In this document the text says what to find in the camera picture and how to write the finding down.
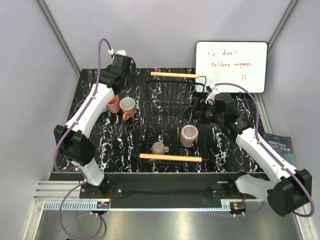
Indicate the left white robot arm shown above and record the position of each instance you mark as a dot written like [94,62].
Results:
[73,138]

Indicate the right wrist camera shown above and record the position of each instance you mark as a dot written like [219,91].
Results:
[212,92]

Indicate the grey cable duct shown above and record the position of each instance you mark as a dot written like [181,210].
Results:
[77,205]

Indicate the purple mug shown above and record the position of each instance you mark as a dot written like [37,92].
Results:
[189,135]

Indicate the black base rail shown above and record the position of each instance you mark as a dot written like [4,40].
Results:
[165,190]

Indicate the orange floral mug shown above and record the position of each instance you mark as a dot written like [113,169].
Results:
[128,107]

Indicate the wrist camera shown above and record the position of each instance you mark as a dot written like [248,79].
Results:
[212,92]
[112,52]

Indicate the grey small mug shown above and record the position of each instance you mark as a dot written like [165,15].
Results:
[158,148]

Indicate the black wire dish rack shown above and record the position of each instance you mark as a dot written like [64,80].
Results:
[170,102]

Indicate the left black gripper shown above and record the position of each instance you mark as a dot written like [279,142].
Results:
[133,72]

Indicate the pink cup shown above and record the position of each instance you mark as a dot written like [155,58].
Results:
[114,105]

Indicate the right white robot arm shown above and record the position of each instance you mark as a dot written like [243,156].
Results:
[288,188]

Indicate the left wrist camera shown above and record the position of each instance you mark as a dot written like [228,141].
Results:
[112,52]

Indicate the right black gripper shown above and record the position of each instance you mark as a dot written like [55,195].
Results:
[199,104]

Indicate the white whiteboard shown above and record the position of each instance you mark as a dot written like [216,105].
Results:
[242,63]

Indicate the blue book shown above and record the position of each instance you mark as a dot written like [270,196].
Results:
[282,145]

